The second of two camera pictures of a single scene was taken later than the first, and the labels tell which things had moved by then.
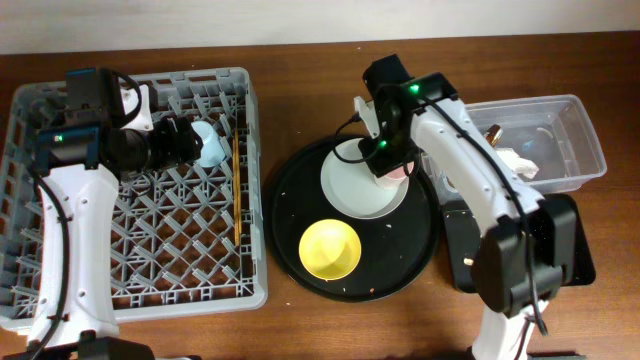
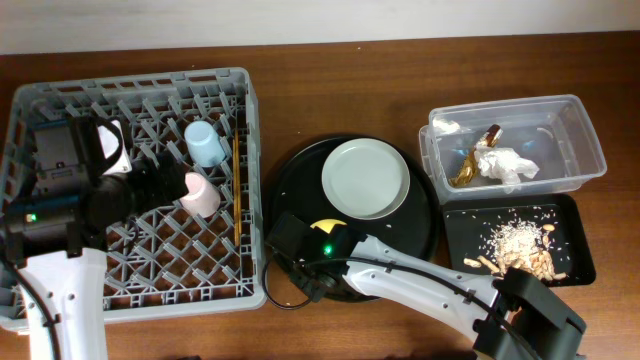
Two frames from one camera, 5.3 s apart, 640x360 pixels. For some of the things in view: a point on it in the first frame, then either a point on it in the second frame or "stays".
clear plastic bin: x=551 y=133 stays
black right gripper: x=382 y=163 -> x=282 y=236
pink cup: x=395 y=179 -> x=202 y=199
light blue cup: x=212 y=153 stays
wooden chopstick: x=236 y=186 stays
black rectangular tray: x=462 y=228 stays
